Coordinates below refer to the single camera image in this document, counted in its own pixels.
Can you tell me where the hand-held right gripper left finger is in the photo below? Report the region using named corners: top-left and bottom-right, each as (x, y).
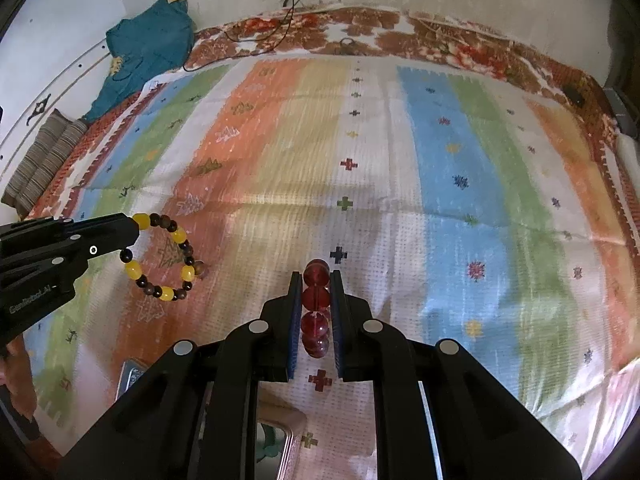
top-left (55, 270), bottom-right (303, 480)

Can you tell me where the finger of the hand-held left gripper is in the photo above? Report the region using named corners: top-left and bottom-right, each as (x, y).
top-left (0, 212), bottom-right (142, 257)
top-left (0, 232), bottom-right (142, 287)

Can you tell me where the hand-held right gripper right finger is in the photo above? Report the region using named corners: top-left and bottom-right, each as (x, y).
top-left (330, 270), bottom-right (584, 480)

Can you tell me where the red bead bracelet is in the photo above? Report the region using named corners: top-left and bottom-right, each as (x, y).
top-left (300, 258), bottom-right (332, 360)

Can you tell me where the yellow and brown bead bracelet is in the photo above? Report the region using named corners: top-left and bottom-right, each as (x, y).
top-left (119, 212), bottom-right (209, 302)

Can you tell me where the rectangular metal tin box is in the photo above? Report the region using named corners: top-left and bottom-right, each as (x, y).
top-left (116, 357), bottom-right (307, 480)

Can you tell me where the person's left hand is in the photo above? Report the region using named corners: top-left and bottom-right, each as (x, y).
top-left (0, 335), bottom-right (40, 428)

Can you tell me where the striped brown pillow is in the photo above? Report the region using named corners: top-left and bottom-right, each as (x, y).
top-left (1, 108), bottom-right (89, 209)

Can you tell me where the white bed headboard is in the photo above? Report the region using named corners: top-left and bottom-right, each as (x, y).
top-left (0, 35), bottom-right (117, 187)

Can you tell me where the teal shirt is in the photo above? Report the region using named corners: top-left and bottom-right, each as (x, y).
top-left (82, 0), bottom-right (197, 124)

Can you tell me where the red floral blanket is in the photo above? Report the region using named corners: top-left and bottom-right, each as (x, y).
top-left (0, 4), bottom-right (640, 461)

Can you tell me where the white bolster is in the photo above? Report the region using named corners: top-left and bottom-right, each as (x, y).
top-left (617, 132), bottom-right (640, 187)

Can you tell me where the grey metal frame piece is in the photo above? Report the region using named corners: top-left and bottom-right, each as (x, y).
top-left (602, 87), bottom-right (626, 131)

